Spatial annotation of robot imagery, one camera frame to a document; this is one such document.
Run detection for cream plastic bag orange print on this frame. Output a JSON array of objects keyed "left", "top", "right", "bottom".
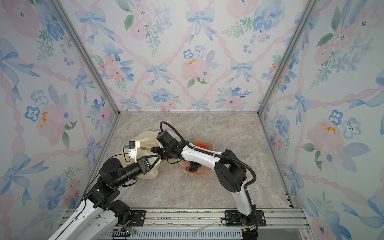
[{"left": 132, "top": 132, "right": 165, "bottom": 180}]

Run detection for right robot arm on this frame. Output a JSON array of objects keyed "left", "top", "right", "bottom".
[{"left": 156, "top": 131, "right": 257, "bottom": 227}]

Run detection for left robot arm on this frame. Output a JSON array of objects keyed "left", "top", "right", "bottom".
[{"left": 50, "top": 155, "right": 161, "bottom": 240}]

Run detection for dark purple grape bunch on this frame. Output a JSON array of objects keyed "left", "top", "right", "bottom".
[{"left": 186, "top": 161, "right": 202, "bottom": 173}]

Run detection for pink flower-shaped plate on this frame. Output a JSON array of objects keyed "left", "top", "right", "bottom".
[{"left": 179, "top": 139, "right": 214, "bottom": 177}]

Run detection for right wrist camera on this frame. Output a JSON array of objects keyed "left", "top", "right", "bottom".
[{"left": 156, "top": 131, "right": 174, "bottom": 148}]

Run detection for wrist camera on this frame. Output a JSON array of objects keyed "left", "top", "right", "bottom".
[
  {"left": 123, "top": 141, "right": 141, "bottom": 163},
  {"left": 156, "top": 131, "right": 174, "bottom": 148}
]

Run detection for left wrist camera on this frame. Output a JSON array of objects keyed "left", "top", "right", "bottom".
[{"left": 123, "top": 141, "right": 141, "bottom": 163}]

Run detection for black corrugated cable conduit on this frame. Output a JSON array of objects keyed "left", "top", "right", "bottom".
[{"left": 159, "top": 121, "right": 259, "bottom": 224}]

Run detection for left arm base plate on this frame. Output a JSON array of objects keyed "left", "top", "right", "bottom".
[{"left": 118, "top": 210, "right": 147, "bottom": 227}]

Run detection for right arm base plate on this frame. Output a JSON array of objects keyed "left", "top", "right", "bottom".
[{"left": 221, "top": 210, "right": 267, "bottom": 228}]

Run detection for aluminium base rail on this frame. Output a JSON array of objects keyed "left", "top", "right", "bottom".
[{"left": 60, "top": 208, "right": 315, "bottom": 240}]

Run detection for left aluminium corner post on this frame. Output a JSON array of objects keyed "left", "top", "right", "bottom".
[{"left": 48, "top": 0, "right": 120, "bottom": 116}]

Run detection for aluminium corner post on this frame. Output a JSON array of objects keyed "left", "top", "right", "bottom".
[
  {"left": 257, "top": 0, "right": 318, "bottom": 118},
  {"left": 48, "top": 0, "right": 120, "bottom": 116}
]

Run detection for right aluminium corner post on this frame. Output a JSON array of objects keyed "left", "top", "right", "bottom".
[{"left": 257, "top": 0, "right": 318, "bottom": 118}]

